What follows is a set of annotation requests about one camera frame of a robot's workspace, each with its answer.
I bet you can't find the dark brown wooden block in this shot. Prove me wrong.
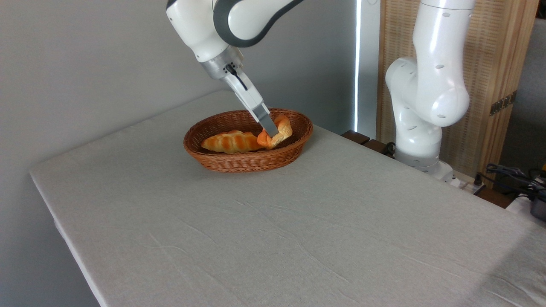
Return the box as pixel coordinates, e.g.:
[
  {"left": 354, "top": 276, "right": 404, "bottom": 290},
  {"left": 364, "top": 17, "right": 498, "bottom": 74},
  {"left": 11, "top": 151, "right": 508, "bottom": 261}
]
[
  {"left": 363, "top": 139, "right": 395, "bottom": 158},
  {"left": 341, "top": 130, "right": 371, "bottom": 145}
]

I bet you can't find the long twisted bread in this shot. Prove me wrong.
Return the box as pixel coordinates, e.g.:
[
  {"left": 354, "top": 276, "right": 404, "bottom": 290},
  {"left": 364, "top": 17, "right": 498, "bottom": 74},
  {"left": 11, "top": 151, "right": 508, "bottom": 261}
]
[{"left": 200, "top": 130, "right": 266, "bottom": 154}]

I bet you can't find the dark metal hinge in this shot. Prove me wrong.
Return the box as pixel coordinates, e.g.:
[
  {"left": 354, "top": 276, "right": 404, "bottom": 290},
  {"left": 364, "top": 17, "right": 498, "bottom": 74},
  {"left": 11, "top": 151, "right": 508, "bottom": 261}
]
[{"left": 489, "top": 90, "right": 517, "bottom": 116}]

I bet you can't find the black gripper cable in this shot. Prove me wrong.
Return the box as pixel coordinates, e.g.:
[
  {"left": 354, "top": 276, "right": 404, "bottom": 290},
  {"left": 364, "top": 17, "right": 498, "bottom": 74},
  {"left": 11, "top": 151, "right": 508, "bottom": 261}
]
[{"left": 225, "top": 64, "right": 248, "bottom": 91}]

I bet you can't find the round orange bread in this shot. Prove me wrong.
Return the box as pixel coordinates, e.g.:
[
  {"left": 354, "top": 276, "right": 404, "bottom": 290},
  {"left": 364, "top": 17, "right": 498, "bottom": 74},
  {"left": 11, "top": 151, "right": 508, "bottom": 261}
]
[{"left": 257, "top": 115, "right": 293, "bottom": 150}]

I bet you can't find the white power strip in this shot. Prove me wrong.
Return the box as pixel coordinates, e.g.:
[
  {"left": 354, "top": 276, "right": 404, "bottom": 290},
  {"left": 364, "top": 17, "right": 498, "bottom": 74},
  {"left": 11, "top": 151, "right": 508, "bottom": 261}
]
[{"left": 444, "top": 170, "right": 487, "bottom": 195}]

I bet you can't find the black cable bundle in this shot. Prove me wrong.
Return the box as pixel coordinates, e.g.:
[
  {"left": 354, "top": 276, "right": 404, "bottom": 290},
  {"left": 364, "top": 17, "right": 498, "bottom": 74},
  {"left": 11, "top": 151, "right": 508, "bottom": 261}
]
[{"left": 476, "top": 163, "right": 546, "bottom": 202}]

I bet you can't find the grey tablecloth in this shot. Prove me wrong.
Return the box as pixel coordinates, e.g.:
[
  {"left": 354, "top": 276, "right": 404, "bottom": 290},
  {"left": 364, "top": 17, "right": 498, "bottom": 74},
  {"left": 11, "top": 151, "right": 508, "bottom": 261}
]
[{"left": 29, "top": 90, "right": 546, "bottom": 307}]

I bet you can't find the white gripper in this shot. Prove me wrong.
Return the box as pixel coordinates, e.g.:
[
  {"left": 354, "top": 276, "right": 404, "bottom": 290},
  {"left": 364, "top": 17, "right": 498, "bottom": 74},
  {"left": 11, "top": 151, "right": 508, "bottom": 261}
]
[{"left": 223, "top": 70, "right": 278, "bottom": 138}]

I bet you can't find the brown wicker basket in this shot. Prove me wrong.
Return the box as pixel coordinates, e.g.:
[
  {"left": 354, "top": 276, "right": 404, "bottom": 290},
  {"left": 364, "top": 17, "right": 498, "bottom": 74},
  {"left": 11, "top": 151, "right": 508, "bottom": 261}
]
[{"left": 183, "top": 108, "right": 314, "bottom": 173}]

